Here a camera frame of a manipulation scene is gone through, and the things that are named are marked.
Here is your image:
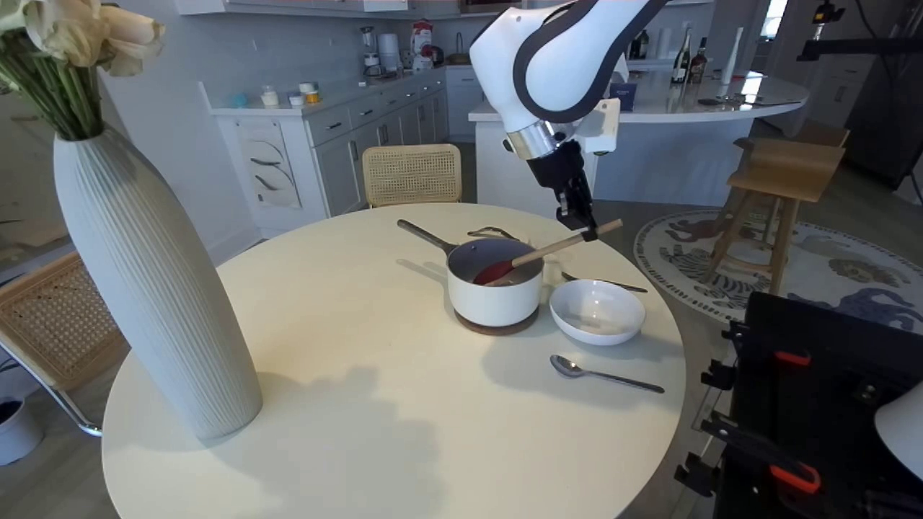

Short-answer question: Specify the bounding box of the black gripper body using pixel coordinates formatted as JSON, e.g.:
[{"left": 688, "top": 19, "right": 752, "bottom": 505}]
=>
[{"left": 524, "top": 137, "right": 593, "bottom": 215}]

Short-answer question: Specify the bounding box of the metal fork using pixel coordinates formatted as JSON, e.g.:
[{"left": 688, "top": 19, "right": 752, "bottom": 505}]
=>
[{"left": 558, "top": 267, "right": 649, "bottom": 296}]

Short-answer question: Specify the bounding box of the white ceramic bowl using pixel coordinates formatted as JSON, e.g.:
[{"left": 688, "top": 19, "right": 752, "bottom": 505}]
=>
[{"left": 548, "top": 276, "right": 649, "bottom": 349}]

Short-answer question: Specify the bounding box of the white plate with wooden rim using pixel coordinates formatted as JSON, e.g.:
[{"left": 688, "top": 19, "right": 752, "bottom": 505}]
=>
[{"left": 456, "top": 302, "right": 541, "bottom": 336}]

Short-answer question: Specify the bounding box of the metal spoon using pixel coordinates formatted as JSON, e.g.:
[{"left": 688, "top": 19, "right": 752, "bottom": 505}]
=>
[{"left": 548, "top": 352, "right": 665, "bottom": 397}]

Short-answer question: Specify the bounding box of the tan seat chair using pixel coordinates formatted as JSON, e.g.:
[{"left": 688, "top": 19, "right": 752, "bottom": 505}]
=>
[{"left": 358, "top": 140, "right": 463, "bottom": 210}]

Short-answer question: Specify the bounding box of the wooden stool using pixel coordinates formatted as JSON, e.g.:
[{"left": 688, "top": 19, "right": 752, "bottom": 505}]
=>
[{"left": 705, "top": 132, "right": 851, "bottom": 296}]

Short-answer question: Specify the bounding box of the round patterned rug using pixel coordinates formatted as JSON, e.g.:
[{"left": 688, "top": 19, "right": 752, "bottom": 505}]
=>
[{"left": 630, "top": 210, "right": 923, "bottom": 341}]

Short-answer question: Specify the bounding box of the white kitchen cabinet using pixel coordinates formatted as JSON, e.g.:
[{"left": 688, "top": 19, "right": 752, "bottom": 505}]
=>
[{"left": 195, "top": 70, "right": 449, "bottom": 238}]

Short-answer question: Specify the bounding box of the black perforated robot table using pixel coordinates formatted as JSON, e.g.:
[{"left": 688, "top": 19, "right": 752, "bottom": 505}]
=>
[{"left": 714, "top": 289, "right": 923, "bottom": 519}]

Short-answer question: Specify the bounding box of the dark tall cabinet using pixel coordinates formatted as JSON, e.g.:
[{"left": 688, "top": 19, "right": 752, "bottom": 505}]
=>
[{"left": 844, "top": 41, "right": 923, "bottom": 192}]

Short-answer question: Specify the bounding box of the grey ribbed vase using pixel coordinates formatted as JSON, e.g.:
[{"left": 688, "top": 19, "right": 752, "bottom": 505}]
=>
[{"left": 52, "top": 126, "right": 265, "bottom": 445}]

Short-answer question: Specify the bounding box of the cream flower bouquet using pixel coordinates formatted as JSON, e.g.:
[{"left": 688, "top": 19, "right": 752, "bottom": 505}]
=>
[{"left": 0, "top": 0, "right": 167, "bottom": 145}]

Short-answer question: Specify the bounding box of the rattan back chair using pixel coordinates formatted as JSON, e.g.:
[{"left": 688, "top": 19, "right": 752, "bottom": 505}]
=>
[{"left": 0, "top": 254, "right": 128, "bottom": 440}]

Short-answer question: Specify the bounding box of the white round container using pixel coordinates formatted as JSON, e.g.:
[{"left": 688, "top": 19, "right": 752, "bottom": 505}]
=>
[{"left": 0, "top": 396, "right": 45, "bottom": 470}]

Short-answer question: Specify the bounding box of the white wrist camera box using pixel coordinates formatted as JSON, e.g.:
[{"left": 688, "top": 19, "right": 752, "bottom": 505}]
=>
[{"left": 573, "top": 94, "right": 623, "bottom": 158}]

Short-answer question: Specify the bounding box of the white pot with long handle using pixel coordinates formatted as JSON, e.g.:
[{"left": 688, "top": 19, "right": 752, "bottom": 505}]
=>
[{"left": 394, "top": 215, "right": 548, "bottom": 332}]

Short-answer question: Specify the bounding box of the black clamp with red handle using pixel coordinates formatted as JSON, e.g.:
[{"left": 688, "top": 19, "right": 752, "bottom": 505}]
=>
[
  {"left": 671, "top": 413, "right": 826, "bottom": 499},
  {"left": 700, "top": 328, "right": 815, "bottom": 397}
]

